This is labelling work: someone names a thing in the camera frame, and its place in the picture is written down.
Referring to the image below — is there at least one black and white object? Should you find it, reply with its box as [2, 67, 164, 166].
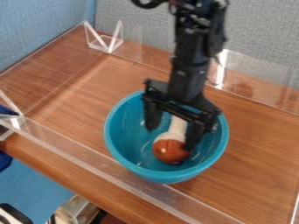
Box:
[0, 203, 33, 224]

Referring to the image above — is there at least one clear acrylic left bracket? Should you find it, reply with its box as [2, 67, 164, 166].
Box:
[0, 90, 24, 142]

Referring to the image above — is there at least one clear acrylic back barrier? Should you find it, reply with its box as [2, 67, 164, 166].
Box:
[110, 27, 299, 116]

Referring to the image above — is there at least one clear acrylic barrier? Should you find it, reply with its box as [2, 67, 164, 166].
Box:
[110, 27, 299, 116]
[0, 116, 244, 224]

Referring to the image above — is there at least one clear acrylic corner bracket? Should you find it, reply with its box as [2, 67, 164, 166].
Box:
[82, 21, 124, 53]

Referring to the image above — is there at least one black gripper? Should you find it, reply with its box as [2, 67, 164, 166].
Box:
[141, 79, 220, 151]

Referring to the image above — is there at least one blue plastic bowl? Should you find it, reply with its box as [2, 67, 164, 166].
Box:
[104, 91, 229, 184]

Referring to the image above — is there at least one blue object at left edge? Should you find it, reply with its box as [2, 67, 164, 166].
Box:
[0, 104, 18, 172]

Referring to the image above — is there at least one brown and white toy mushroom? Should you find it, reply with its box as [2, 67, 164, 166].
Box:
[152, 115, 191, 164]

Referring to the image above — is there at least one clear acrylic front barrier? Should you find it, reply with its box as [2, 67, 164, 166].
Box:
[0, 116, 244, 224]

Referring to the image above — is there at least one clear plastic box below table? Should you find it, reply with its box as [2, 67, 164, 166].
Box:
[45, 195, 98, 224]

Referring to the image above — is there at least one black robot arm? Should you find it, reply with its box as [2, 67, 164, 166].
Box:
[130, 0, 229, 151]

